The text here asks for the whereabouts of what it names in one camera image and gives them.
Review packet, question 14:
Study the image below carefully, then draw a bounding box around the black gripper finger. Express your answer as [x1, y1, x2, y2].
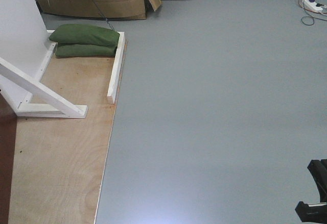
[295, 202, 326, 222]
[307, 159, 326, 202]

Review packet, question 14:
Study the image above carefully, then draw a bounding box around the brown wooden door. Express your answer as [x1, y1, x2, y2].
[1, 96, 17, 223]

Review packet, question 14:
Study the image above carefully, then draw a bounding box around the white far door brace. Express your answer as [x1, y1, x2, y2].
[1, 31, 88, 118]

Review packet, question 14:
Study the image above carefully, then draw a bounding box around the white power strip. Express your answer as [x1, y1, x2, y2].
[302, 0, 323, 13]

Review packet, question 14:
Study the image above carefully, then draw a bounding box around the brown cardboard box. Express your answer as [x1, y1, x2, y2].
[36, 0, 161, 19]

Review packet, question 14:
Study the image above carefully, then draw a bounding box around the plywood base board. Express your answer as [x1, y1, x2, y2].
[9, 58, 116, 223]

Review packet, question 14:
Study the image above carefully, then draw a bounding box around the upper far green sandbag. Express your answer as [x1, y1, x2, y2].
[49, 24, 120, 47]

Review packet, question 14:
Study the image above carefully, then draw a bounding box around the green sandbag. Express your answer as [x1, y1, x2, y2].
[49, 24, 120, 47]
[55, 43, 117, 58]

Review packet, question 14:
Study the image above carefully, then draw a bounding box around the lower far green sandbag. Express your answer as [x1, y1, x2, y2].
[55, 43, 117, 58]

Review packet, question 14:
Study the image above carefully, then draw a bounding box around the far white edge rail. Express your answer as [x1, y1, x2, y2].
[107, 32, 126, 104]

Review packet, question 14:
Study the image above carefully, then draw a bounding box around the dark rope with turnbuckle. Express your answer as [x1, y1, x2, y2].
[81, 0, 119, 32]

